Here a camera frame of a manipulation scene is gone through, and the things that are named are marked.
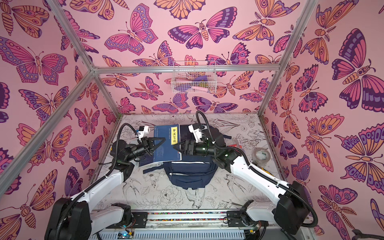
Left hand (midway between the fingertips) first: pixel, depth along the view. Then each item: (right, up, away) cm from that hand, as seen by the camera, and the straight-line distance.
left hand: (165, 141), depth 69 cm
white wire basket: (+13, +39, +27) cm, 49 cm away
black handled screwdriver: (+57, -43, -1) cm, 71 cm away
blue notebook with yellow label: (0, -5, 0) cm, 5 cm away
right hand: (+6, -2, -1) cm, 6 cm away
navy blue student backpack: (+13, -19, +16) cm, 28 cm away
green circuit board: (-21, -46, +4) cm, 51 cm away
